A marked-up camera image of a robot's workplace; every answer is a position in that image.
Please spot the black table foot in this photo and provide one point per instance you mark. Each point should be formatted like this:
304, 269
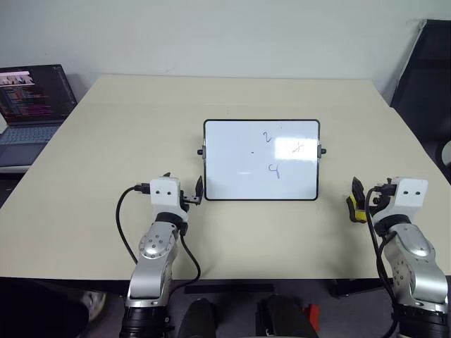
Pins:
356, 288

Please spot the grey white shoe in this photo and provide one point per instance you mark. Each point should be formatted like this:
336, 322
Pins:
94, 304

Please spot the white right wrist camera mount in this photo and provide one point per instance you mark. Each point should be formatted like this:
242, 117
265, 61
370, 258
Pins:
410, 197

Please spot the whiteboard with black frame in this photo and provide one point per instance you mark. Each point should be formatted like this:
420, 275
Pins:
232, 165

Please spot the dark rounded shape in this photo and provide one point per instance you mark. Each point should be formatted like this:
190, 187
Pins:
282, 317

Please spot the open grey laptop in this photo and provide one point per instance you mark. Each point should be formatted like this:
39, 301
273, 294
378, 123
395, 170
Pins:
24, 137

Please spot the black table crossbar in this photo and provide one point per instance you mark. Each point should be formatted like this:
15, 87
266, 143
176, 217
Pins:
229, 289

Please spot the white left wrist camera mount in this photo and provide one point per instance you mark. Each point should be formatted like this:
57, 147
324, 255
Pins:
165, 197

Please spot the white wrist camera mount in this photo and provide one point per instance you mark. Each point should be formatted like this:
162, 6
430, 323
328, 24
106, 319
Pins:
165, 197
410, 197

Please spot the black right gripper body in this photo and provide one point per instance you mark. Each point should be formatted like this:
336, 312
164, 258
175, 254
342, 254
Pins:
383, 195

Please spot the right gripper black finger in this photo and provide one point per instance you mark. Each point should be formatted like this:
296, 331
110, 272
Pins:
388, 180
358, 190

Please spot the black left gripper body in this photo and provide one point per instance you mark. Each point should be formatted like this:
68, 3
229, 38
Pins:
192, 201

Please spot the small red part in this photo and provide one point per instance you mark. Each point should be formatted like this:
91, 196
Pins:
313, 315

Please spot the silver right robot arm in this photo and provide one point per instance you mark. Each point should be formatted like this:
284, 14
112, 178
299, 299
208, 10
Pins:
415, 260

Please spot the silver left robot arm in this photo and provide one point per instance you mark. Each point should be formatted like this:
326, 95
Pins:
155, 253

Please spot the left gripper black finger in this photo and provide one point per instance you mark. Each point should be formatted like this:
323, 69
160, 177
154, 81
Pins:
199, 187
166, 175

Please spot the black office chair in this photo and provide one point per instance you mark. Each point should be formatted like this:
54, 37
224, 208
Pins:
423, 91

